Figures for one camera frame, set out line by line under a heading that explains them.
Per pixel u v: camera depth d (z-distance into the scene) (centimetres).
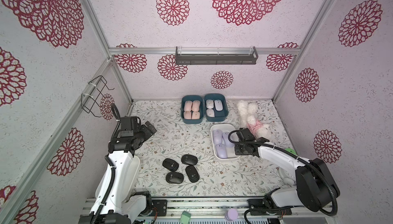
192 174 82
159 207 74
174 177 81
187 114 108
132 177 78
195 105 113
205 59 86
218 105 116
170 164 85
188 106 113
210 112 109
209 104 116
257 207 73
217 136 96
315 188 42
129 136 56
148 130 69
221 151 92
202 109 112
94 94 79
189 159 87
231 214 65
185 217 70
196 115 109
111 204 39
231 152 92
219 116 110
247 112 102
